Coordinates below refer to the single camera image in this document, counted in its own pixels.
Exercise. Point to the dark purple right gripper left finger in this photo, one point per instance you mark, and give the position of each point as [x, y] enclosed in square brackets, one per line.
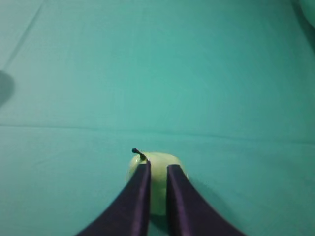
[129, 213]

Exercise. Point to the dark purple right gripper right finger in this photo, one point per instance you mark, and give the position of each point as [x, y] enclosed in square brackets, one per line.
[188, 214]

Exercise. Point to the green pear with stem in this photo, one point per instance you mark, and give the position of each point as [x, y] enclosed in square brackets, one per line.
[159, 162]

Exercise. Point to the green backdrop cloth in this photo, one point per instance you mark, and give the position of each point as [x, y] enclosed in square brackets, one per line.
[305, 12]

